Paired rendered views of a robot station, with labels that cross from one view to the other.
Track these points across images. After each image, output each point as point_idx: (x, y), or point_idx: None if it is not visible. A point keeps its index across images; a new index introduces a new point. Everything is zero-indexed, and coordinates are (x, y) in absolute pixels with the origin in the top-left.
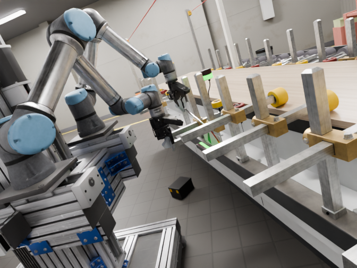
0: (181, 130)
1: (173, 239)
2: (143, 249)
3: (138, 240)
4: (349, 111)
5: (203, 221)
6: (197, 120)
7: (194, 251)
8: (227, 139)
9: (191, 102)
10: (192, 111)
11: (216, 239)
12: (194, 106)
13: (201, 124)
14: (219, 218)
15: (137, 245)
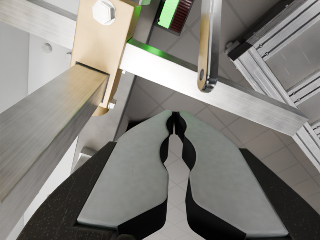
0: (223, 81)
1: (279, 22)
2: (306, 61)
3: (292, 84)
4: None
5: (178, 56)
6: (127, 29)
7: (232, 24)
8: (55, 4)
9: (45, 132)
10: (89, 110)
11: (198, 9)
12: (55, 104)
13: (131, 3)
14: (162, 35)
15: (302, 75)
